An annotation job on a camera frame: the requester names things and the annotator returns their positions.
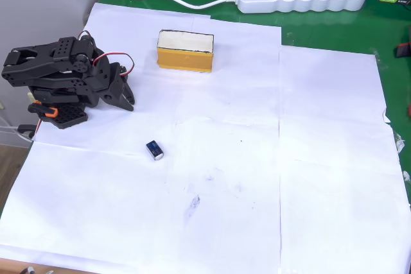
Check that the white paper sheet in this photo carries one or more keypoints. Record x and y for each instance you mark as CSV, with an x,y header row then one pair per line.
x,y
224,94
112,216
337,174

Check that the small white object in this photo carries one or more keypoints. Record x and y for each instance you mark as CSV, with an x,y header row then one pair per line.
x,y
154,150

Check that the yellow rectangular box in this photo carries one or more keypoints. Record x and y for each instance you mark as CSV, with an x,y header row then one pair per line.
x,y
184,59

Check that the green desk mat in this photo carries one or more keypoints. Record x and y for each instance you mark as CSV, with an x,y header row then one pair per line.
x,y
337,30

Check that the crumpled clear tape piece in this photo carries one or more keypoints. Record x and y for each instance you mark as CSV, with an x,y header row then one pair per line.
x,y
400,144

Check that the orange black table clamp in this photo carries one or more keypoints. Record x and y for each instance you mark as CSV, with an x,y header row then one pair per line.
x,y
45,109

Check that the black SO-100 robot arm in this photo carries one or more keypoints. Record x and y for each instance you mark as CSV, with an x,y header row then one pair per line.
x,y
48,72

